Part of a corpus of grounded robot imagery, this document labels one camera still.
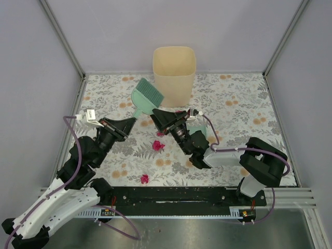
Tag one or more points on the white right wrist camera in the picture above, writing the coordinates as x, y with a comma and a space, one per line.
193, 114

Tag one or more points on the pink paper scrap large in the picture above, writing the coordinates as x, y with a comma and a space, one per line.
157, 145

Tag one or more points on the green dustpan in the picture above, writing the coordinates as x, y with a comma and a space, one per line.
197, 127

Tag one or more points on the beige waste bin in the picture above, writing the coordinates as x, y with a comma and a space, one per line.
174, 69

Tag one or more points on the pink paper scrap near edge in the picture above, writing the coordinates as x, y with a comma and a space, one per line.
144, 179

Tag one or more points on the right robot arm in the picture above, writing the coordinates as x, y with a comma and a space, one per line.
266, 164

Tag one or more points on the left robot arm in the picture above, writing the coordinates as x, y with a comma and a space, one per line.
73, 190

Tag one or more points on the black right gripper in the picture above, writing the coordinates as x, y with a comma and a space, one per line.
168, 121

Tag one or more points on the floral table cloth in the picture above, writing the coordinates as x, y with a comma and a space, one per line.
237, 107

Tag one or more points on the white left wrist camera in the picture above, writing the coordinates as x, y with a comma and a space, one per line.
88, 117

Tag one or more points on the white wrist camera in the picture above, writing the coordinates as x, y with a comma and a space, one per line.
88, 117
193, 114

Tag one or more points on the green hand brush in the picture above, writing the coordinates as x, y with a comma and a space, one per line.
145, 98

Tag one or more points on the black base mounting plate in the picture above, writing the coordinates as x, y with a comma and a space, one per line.
213, 195

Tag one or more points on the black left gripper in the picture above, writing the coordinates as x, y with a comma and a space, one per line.
120, 128

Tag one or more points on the slotted cable duct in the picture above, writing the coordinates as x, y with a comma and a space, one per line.
184, 210

